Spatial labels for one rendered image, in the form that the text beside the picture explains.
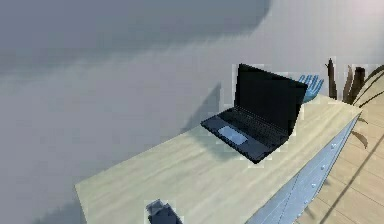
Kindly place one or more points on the black open laptop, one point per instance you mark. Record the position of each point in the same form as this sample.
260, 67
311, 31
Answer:
263, 110

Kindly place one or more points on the pale wood desk with drawers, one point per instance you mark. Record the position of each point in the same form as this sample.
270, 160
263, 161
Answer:
186, 186

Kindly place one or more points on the dark brown house plant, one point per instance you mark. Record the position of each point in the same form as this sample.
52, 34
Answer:
353, 85

